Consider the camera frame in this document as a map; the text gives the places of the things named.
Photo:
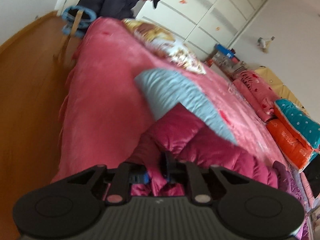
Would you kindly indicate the yellow covered headboard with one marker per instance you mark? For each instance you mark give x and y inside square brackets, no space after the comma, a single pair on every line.
[278,86]

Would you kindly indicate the pink bed blanket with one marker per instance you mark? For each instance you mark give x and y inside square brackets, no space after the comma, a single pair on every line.
[104,113]

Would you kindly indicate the white sliding wardrobe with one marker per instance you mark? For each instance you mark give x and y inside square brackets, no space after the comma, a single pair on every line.
[202,24]

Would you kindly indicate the black folded garment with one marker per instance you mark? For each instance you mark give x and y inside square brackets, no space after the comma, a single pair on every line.
[312,174]

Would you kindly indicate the purple down jacket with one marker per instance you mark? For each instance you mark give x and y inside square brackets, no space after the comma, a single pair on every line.
[287,184]

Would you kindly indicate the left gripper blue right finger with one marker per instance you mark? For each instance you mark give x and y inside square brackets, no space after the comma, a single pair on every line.
[189,175]

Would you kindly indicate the light blue down jacket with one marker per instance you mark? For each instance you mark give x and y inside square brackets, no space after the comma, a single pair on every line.
[163,89]

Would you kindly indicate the magenta down jacket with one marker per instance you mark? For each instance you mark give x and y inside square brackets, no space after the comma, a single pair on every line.
[188,138]

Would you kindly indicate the clear plastic storage box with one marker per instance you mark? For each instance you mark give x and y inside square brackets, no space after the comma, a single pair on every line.
[224,62]

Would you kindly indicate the blue cushioned stool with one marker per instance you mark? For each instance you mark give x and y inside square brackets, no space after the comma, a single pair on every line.
[77,19]

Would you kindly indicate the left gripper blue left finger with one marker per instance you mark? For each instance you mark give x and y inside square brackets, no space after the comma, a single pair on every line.
[120,181]

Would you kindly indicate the teal orange folded quilt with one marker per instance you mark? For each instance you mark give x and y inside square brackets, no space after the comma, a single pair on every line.
[296,134]

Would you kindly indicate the blue storage box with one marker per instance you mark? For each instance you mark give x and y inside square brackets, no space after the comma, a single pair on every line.
[228,53]

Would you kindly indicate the floral gold pillow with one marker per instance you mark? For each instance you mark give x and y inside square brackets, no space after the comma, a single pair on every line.
[164,44]

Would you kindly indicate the pink heart folded blanket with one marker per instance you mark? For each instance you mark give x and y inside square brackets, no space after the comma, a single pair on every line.
[257,93]

